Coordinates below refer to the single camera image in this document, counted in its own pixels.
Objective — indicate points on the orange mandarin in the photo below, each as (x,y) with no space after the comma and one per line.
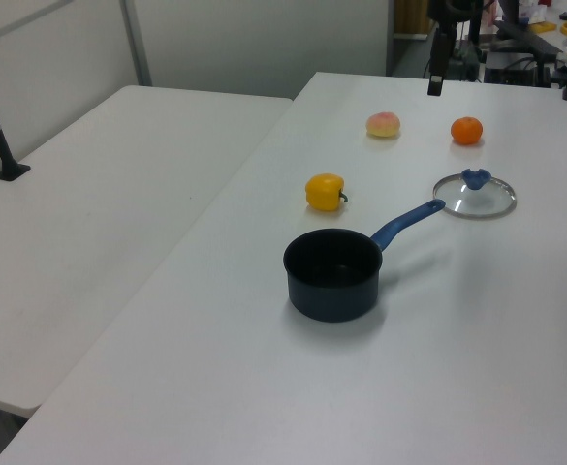
(466,131)

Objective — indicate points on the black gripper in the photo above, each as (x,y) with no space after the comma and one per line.
(452,12)

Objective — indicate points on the glass lid with blue knob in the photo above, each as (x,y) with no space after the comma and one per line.
(477,196)

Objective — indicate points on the yellow bell pepper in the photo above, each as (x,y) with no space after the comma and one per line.
(324,193)

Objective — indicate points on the pink yellow peach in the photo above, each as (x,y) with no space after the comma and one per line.
(383,125)

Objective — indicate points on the black desk equipment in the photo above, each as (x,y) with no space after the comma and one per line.
(520,53)

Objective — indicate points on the white side table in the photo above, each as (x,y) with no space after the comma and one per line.
(94,218)

